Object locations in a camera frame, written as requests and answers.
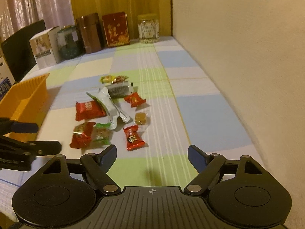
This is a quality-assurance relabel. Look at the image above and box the red gold foil snack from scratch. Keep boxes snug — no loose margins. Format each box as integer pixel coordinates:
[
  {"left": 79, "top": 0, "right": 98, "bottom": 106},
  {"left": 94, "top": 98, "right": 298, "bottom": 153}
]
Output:
[{"left": 70, "top": 122, "right": 96, "bottom": 149}]

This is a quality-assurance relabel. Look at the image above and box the red star wrapper candy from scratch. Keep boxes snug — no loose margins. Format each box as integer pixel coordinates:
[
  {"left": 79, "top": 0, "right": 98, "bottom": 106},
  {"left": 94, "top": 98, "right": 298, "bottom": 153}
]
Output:
[{"left": 124, "top": 125, "right": 145, "bottom": 151}]

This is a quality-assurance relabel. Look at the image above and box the red double happiness packet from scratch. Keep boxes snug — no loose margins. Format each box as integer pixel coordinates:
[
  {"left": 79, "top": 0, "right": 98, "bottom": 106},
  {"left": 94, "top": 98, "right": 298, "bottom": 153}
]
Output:
[{"left": 75, "top": 100, "right": 106, "bottom": 122}]

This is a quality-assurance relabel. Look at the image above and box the green silver snack pouch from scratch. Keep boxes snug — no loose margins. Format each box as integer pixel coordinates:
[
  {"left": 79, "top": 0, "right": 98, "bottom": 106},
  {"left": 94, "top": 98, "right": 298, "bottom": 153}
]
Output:
[{"left": 86, "top": 87, "right": 130, "bottom": 130}]

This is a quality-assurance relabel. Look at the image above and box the clear amber candy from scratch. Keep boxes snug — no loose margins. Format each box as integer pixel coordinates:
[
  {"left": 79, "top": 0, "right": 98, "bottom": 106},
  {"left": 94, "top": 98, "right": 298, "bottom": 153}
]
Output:
[{"left": 134, "top": 112, "right": 150, "bottom": 132}]

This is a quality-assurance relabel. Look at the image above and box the red twisted wrapper candy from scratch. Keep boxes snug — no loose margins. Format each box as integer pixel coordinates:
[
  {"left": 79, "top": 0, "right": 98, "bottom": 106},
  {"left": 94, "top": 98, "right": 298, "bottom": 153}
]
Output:
[{"left": 124, "top": 92, "right": 146, "bottom": 108}]

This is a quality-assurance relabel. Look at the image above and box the clear black sesame bar packet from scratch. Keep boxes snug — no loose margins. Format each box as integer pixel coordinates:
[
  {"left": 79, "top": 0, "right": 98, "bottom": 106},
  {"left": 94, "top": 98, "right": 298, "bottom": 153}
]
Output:
[{"left": 106, "top": 81, "right": 134, "bottom": 99}]

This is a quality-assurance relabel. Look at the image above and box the yellow green candy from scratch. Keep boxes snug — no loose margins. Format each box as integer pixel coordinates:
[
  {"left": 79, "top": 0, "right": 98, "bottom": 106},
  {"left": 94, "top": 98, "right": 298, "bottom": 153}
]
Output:
[{"left": 100, "top": 75, "right": 115, "bottom": 84}]

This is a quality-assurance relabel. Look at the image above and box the dark red foil candy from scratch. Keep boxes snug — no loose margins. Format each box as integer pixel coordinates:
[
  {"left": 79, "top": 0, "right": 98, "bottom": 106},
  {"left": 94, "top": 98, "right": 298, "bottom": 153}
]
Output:
[{"left": 111, "top": 76, "right": 128, "bottom": 84}]

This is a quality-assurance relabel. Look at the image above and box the green brown snack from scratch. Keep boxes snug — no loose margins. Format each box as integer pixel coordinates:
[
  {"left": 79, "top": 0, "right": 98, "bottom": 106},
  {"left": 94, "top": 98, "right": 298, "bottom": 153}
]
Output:
[{"left": 91, "top": 123, "right": 111, "bottom": 145}]

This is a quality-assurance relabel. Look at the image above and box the orange plastic tray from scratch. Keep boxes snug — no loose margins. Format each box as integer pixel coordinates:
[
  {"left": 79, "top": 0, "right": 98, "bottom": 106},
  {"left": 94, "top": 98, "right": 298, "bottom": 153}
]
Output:
[{"left": 1, "top": 73, "right": 50, "bottom": 127}]

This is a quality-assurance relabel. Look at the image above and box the blue milk carton box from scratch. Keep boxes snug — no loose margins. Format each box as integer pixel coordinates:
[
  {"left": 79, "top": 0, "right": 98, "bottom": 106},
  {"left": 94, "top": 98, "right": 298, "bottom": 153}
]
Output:
[{"left": 0, "top": 57, "right": 15, "bottom": 100}]

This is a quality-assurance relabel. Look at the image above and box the black chair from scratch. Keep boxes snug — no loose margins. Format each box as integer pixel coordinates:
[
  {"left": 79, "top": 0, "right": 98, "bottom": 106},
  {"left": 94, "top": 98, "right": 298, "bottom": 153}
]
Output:
[{"left": 1, "top": 20, "right": 46, "bottom": 82}]

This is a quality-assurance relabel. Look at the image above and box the white product box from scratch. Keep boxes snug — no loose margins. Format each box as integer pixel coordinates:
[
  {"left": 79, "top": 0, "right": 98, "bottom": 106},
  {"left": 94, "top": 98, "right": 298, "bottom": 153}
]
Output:
[{"left": 30, "top": 26, "right": 61, "bottom": 69}]

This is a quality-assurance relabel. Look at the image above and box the dark green glass jar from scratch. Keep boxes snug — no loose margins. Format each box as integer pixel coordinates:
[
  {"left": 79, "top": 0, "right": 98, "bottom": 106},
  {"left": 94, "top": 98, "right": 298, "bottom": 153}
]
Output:
[{"left": 57, "top": 25, "right": 82, "bottom": 60}]

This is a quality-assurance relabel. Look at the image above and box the pink curtain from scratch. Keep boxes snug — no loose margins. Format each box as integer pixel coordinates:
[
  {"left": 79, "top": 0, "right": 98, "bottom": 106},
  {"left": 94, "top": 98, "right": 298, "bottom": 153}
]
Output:
[{"left": 1, "top": 0, "right": 75, "bottom": 41}]

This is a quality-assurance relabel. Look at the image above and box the brown metal canister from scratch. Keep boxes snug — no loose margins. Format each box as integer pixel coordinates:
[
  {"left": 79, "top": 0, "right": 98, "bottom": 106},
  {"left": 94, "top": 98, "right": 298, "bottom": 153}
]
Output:
[{"left": 76, "top": 13, "right": 103, "bottom": 54}]

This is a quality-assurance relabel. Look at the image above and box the red gold gift box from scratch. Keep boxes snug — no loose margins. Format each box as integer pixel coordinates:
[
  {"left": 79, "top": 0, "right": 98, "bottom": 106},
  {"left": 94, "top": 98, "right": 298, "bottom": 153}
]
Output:
[{"left": 102, "top": 12, "right": 130, "bottom": 48}]

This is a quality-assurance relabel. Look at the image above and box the clear jar of nuts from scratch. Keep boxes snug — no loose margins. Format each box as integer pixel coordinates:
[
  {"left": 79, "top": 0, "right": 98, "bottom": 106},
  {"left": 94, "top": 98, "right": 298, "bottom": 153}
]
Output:
[{"left": 137, "top": 14, "right": 160, "bottom": 44}]

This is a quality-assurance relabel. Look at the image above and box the wooden wall panel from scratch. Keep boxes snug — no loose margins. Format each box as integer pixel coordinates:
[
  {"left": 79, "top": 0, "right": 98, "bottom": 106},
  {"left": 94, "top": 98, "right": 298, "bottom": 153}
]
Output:
[{"left": 71, "top": 0, "right": 172, "bottom": 39}]

